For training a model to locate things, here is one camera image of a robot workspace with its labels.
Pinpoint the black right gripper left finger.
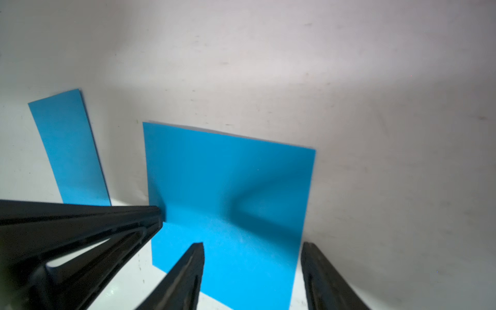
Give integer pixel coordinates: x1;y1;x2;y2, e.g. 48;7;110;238
138;242;205;310

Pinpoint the blue square paper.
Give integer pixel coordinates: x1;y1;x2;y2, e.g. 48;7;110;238
143;123;316;309
28;89;111;206

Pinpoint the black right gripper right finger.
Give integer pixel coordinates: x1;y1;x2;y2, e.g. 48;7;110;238
300;242;369;310

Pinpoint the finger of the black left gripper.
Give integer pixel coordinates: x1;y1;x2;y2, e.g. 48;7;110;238
1;200;163;309

